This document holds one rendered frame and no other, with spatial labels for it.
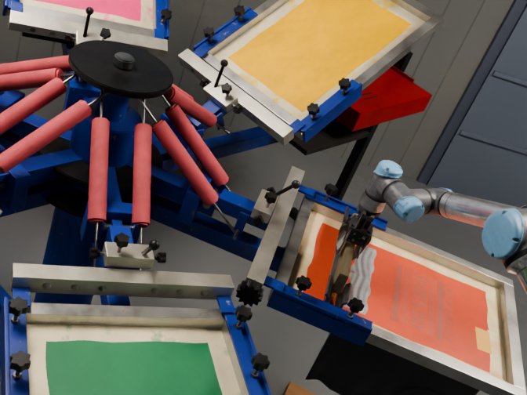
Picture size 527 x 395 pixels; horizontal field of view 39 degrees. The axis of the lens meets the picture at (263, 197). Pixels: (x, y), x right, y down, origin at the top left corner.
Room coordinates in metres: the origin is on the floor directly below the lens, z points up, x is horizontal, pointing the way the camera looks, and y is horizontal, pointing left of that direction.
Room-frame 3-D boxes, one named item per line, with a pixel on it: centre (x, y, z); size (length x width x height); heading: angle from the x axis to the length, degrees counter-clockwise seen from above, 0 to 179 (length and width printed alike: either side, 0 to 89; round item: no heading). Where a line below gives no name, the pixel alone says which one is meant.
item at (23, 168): (1.96, 0.53, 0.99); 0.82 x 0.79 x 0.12; 89
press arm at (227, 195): (1.95, 0.04, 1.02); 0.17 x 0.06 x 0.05; 89
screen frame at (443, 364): (1.95, -0.52, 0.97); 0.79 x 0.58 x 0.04; 89
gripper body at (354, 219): (1.92, -0.31, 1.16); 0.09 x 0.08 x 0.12; 179
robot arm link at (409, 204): (1.86, -0.38, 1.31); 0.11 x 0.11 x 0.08; 40
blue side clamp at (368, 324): (1.67, -0.28, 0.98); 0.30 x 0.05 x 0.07; 89
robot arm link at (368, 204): (1.93, -0.31, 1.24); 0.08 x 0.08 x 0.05
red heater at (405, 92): (3.18, -0.19, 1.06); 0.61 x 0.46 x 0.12; 149
